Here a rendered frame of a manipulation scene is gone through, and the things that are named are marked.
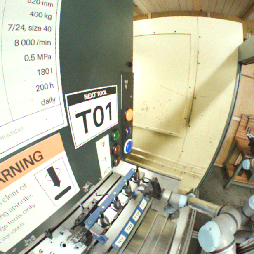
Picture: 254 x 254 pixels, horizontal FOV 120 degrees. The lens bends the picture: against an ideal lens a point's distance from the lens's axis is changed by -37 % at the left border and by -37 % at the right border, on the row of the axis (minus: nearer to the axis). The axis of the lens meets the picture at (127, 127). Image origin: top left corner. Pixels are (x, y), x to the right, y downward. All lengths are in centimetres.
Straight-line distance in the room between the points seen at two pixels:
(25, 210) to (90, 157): 12
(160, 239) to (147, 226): 16
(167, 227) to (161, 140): 81
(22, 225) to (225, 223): 59
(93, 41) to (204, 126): 92
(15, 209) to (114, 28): 27
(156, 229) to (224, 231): 70
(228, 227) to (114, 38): 67
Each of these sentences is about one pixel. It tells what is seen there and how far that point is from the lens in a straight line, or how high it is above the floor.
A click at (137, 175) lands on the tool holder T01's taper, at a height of 127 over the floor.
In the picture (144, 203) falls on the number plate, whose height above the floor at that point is 94.
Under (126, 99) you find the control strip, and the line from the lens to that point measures 23.
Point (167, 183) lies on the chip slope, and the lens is 130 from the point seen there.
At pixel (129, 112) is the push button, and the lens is 24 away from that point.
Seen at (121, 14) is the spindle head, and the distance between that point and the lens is 25.
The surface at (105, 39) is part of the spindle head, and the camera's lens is 19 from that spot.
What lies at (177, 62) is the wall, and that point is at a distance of 92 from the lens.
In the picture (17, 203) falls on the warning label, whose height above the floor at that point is 171.
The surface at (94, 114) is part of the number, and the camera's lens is 17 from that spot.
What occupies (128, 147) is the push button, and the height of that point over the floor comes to 166.
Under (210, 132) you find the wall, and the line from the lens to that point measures 101.
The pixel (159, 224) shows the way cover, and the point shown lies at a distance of 118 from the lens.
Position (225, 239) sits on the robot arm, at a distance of 58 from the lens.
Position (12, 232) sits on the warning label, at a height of 168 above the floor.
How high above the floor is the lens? 181
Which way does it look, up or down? 25 degrees down
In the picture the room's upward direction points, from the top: straight up
